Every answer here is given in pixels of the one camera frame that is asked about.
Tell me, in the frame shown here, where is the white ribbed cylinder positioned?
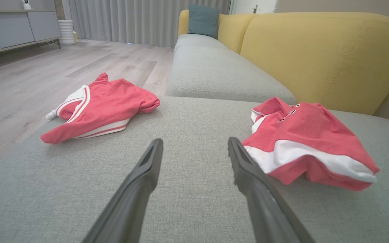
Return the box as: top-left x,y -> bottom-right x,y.
58,20 -> 76,45

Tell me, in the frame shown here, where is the narrow yellow sofa back cushion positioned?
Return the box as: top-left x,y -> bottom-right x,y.
217,13 -> 257,54

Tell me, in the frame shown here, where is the grey and green sideboard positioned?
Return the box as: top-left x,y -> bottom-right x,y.
0,9 -> 62,58

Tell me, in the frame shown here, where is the red garment with white band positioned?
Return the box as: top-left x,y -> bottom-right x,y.
242,97 -> 381,191

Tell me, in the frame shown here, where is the wide yellow sofa back cushion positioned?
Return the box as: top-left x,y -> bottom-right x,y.
240,12 -> 389,115

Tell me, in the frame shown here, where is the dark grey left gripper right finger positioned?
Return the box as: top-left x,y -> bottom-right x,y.
228,137 -> 316,243

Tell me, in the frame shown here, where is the grey sofa seat cushion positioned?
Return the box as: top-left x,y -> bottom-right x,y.
165,45 -> 297,104
174,33 -> 229,56

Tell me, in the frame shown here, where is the brown wooden post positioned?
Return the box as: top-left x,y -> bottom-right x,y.
54,0 -> 66,21

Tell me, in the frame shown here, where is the large grey sofa seat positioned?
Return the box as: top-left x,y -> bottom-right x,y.
0,96 -> 389,243

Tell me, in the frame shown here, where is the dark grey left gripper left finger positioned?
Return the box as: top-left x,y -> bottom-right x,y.
81,138 -> 164,243

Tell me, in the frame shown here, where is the grey pleated curtain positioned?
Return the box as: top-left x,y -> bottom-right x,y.
69,0 -> 231,48

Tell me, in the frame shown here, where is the red garment with striped trim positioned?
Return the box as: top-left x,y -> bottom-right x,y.
40,72 -> 160,145

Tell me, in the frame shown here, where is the teal throw pillow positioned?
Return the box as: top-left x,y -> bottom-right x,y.
188,4 -> 221,39

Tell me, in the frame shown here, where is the yellow sofa armrest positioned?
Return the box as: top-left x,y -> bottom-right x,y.
178,9 -> 190,37

